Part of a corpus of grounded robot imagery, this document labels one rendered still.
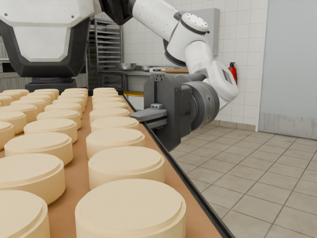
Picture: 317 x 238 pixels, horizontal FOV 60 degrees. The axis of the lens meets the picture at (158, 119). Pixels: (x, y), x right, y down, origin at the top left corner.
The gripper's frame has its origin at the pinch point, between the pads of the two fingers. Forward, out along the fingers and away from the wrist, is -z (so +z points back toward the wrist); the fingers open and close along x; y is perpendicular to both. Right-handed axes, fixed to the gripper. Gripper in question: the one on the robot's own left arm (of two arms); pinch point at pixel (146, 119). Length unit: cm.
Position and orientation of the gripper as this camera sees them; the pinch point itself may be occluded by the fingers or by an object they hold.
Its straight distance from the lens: 39.4
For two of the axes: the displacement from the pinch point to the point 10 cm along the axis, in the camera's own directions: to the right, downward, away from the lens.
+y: 8.4, 1.1, -5.3
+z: 5.4, -1.7, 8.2
